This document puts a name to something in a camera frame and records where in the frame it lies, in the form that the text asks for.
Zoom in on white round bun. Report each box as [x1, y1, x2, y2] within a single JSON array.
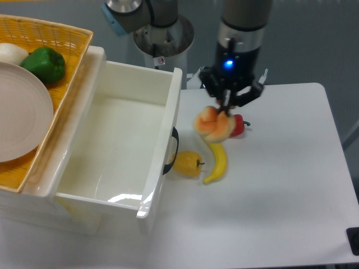
[[1, 43, 29, 66]]

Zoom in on pink plate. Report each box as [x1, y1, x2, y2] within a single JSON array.
[[1, 63, 53, 162]]

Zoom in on round knotted bread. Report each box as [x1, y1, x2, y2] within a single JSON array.
[[193, 106, 236, 143]]

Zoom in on black drawer handle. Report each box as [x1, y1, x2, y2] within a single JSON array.
[[163, 127, 180, 175]]

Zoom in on yellow bell pepper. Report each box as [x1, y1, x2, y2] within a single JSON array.
[[172, 151, 205, 178]]

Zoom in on yellow banana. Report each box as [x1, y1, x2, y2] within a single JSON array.
[[202, 142, 228, 184]]

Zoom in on black object at table edge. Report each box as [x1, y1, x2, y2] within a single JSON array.
[[346, 227, 359, 256]]

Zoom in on red bell pepper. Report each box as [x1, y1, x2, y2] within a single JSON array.
[[230, 114, 251, 138]]

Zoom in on white table bracket left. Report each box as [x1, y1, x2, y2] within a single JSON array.
[[186, 66, 210, 90]]

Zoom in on white table bracket right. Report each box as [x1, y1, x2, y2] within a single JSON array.
[[258, 68, 268, 85]]

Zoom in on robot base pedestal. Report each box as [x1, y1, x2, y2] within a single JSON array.
[[100, 0, 195, 90]]

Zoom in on green bell pepper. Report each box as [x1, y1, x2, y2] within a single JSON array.
[[20, 47, 66, 84]]

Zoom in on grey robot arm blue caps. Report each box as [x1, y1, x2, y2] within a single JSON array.
[[199, 0, 273, 114]]

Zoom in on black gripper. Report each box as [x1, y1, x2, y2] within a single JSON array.
[[199, 49, 264, 117]]

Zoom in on upper white drawer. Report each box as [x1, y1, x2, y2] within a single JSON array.
[[52, 60, 183, 235]]

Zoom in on white table bracket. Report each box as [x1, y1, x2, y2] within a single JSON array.
[[258, 68, 268, 85], [186, 66, 210, 90]]

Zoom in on yellow woven basket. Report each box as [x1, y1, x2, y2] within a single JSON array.
[[1, 14, 93, 193]]

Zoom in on white drawer cabinet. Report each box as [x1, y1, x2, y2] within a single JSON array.
[[1, 46, 106, 235]]

